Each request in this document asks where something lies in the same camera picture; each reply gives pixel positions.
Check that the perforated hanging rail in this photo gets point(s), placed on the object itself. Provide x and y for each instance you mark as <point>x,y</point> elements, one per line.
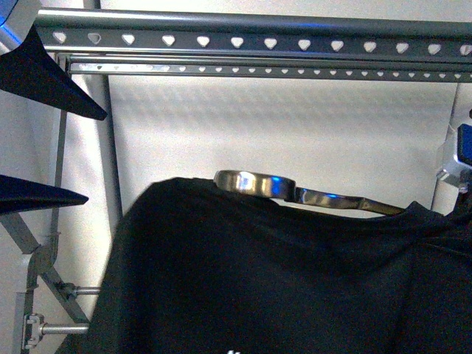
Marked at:
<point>264,35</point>
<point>285,68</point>

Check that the silver blue right gripper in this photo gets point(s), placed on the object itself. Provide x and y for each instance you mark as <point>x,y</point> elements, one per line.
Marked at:
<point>453,165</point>

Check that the metal clothes hanger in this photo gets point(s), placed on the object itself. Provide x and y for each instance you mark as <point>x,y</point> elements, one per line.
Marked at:
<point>282,188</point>

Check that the rear perforated hanging rail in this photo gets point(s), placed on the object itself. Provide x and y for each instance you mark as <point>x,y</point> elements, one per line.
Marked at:
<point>285,68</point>

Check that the black t-shirt with print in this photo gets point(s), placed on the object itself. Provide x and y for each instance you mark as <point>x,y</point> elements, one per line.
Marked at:
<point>194,269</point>

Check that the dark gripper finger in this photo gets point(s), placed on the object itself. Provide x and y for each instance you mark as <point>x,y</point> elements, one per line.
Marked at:
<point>19,195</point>
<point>28,71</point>

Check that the front perforated hanging rail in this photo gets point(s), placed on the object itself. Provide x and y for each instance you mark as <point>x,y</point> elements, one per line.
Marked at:
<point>264,35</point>

